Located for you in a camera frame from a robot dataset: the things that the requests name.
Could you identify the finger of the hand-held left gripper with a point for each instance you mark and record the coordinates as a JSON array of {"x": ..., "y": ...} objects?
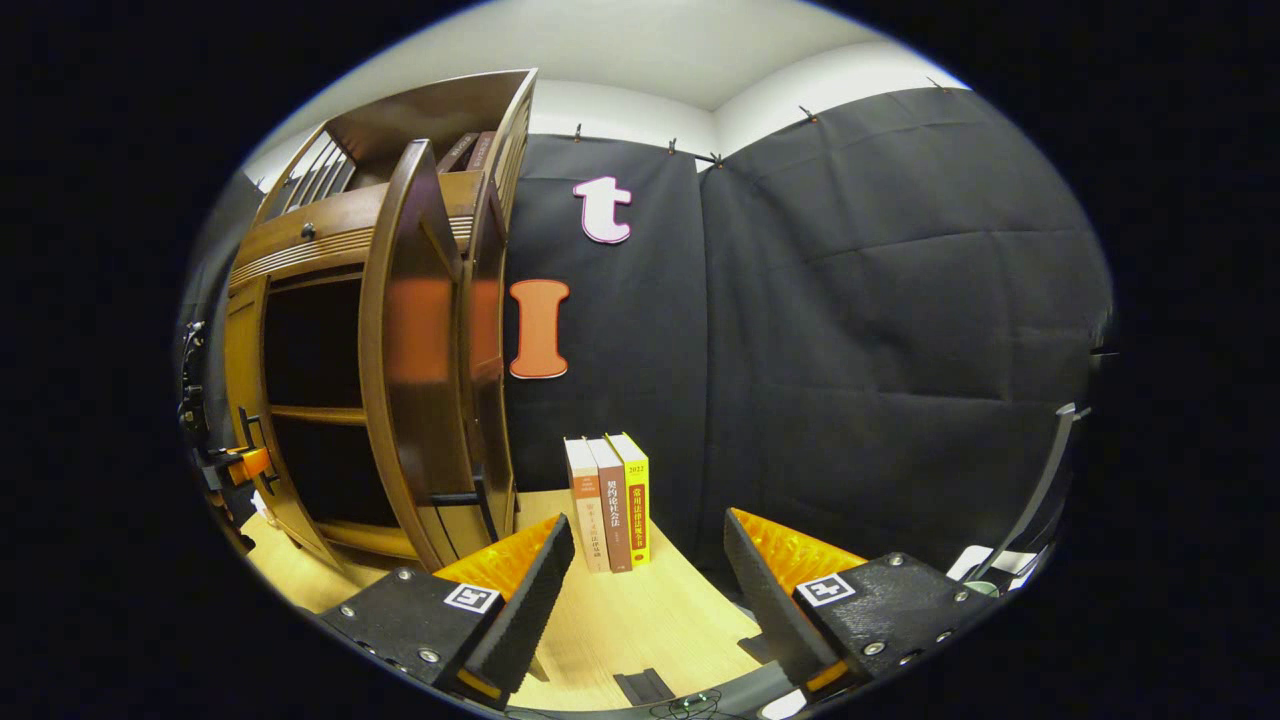
[{"x": 245, "y": 466}]

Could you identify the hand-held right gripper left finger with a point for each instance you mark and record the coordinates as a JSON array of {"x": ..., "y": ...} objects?
[{"x": 520, "y": 625}]

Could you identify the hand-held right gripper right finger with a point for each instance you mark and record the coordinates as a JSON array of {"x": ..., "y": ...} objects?
[{"x": 775, "y": 620}]

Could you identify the wooden shoe cabinet door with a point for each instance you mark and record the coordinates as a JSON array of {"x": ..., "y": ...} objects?
[
  {"x": 410, "y": 350},
  {"x": 245, "y": 360}
]

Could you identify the wooden double-door shoe cabinet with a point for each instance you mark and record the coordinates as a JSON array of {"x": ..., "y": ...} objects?
[{"x": 340, "y": 220}]

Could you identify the wooden cabinet inner shelf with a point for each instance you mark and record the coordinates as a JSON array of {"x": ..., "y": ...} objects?
[{"x": 320, "y": 414}]

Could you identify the wooden cabinet drawer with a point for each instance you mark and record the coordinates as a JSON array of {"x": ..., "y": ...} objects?
[{"x": 340, "y": 235}]

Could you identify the small black block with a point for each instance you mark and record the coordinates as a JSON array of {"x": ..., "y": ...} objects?
[{"x": 643, "y": 686}]

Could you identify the brown book with white spine text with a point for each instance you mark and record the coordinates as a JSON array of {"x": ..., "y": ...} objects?
[{"x": 612, "y": 500}]

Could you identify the yellow book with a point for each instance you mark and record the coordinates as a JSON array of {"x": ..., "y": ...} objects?
[{"x": 636, "y": 500}]

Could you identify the white paper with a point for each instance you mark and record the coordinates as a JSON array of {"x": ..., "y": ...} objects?
[{"x": 975, "y": 560}]

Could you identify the black backdrop cloth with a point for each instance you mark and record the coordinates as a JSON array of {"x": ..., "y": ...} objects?
[{"x": 850, "y": 350}]

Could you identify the dark red book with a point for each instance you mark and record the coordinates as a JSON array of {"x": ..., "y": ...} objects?
[{"x": 482, "y": 150}]

